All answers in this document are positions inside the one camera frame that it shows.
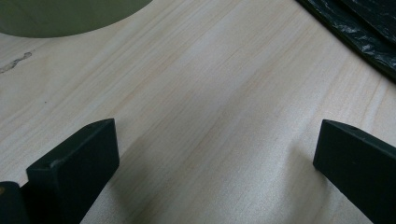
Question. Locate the black plastic garbage bag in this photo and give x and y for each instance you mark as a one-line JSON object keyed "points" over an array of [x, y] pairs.
{"points": [[367, 31]]}

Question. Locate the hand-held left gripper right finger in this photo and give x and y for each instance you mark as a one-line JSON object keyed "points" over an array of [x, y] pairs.
{"points": [[361, 168]]}

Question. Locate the green ribbed plastic bin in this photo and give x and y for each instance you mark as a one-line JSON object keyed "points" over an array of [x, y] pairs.
{"points": [[62, 15]]}

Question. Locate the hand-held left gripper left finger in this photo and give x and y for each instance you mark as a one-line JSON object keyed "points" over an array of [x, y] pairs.
{"points": [[77, 161]]}

